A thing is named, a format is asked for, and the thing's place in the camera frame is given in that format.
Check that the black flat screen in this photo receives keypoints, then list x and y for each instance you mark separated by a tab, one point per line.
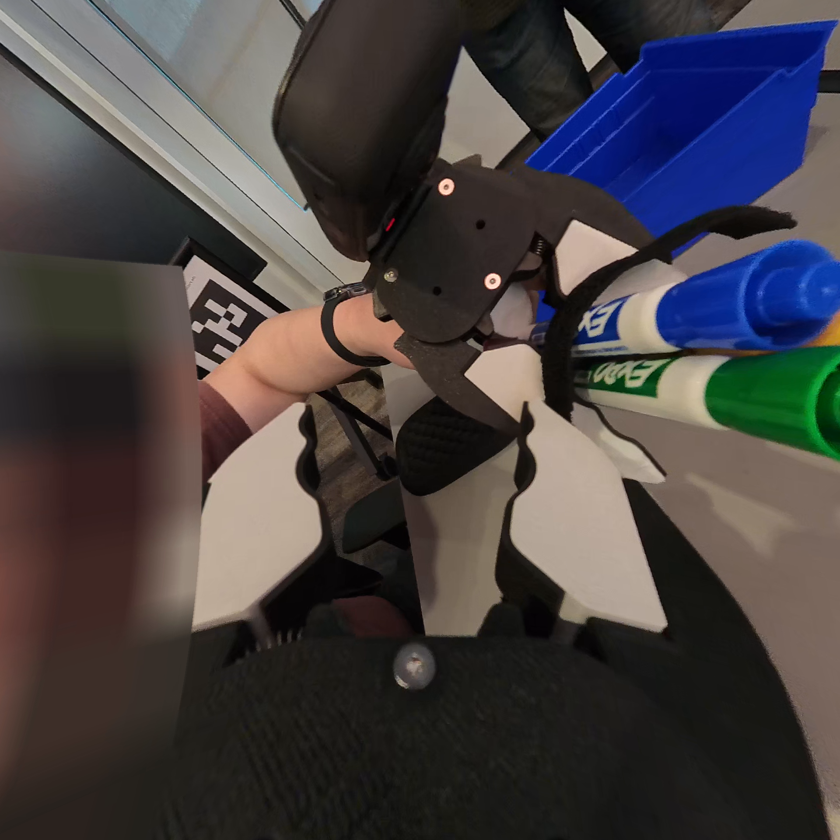
131	164

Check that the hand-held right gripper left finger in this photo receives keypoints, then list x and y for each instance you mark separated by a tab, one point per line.
256	525

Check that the person's left forearm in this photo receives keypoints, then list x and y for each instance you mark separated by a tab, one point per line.
220	433

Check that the blue dry erase marker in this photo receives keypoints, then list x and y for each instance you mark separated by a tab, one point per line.
722	295

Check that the green dry erase marker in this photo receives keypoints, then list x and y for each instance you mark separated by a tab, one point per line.
754	394

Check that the blue plastic bin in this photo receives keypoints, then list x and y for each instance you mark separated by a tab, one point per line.
722	118

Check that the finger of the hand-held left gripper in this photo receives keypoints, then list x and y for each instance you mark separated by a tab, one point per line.
505	374
590	253

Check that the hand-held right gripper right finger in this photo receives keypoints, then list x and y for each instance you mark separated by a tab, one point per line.
584	525

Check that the yellow dry erase marker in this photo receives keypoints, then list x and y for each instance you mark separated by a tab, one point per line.
827	340

